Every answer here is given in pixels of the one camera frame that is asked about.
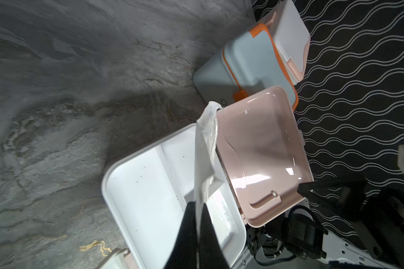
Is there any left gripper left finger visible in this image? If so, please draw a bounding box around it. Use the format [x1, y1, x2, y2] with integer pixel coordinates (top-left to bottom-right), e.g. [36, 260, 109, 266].
[165, 202, 198, 269]

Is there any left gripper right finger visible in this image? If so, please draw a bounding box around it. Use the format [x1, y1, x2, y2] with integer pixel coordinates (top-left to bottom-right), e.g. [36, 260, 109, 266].
[199, 204, 230, 269]

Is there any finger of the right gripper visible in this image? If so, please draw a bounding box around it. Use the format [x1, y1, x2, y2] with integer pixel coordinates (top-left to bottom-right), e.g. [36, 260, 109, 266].
[297, 179, 367, 219]

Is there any white gauze packet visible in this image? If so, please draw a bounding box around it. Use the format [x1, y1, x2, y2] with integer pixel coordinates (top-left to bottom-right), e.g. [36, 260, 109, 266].
[193, 100, 224, 219]

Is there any blue orange first aid box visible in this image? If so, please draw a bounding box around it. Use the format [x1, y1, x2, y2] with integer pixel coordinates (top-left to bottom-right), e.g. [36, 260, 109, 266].
[193, 24, 299, 109]

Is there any white pink first aid box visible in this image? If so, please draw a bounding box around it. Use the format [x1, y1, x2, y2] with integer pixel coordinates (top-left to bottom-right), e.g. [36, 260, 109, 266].
[260, 0, 310, 85]

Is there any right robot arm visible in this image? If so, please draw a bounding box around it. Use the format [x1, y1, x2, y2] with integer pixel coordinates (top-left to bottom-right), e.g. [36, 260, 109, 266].
[246, 174, 404, 269]

